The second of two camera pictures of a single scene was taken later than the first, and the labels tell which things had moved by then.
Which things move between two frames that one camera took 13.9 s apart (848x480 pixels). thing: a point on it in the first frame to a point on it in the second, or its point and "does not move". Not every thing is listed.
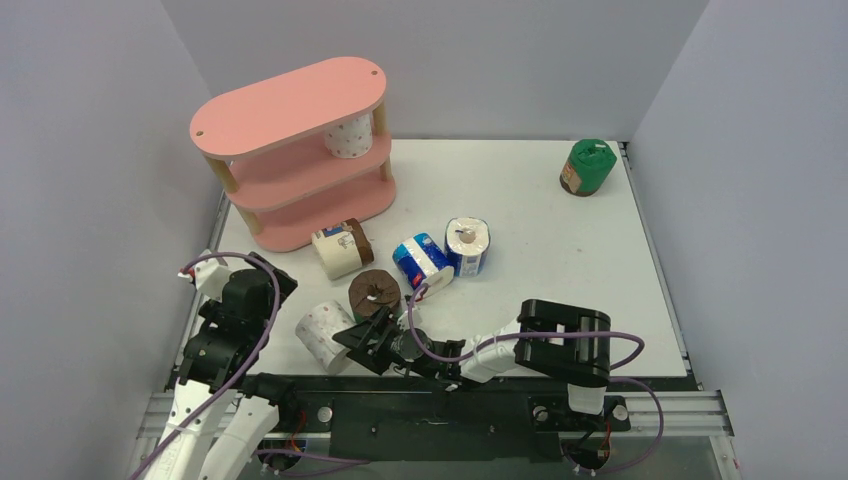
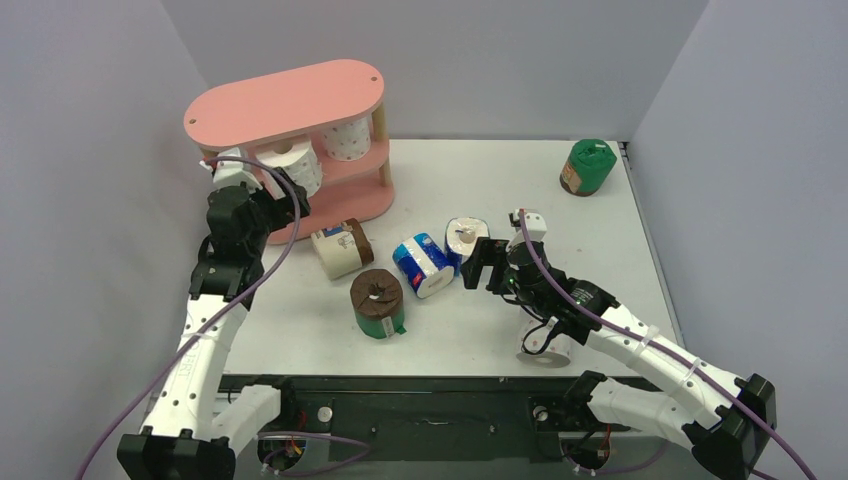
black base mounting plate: x=454 y=421 does not move
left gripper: x=286 y=285 to x=282 y=217
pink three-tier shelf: x=267 y=147 does not move
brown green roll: x=372 y=291 does not move
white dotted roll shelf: x=351 y=139 does not move
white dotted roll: x=316 y=330 to x=298 y=158
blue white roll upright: x=466 y=242 does not move
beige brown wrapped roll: x=342 y=248 does not move
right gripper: x=379 y=340 to x=495 y=266
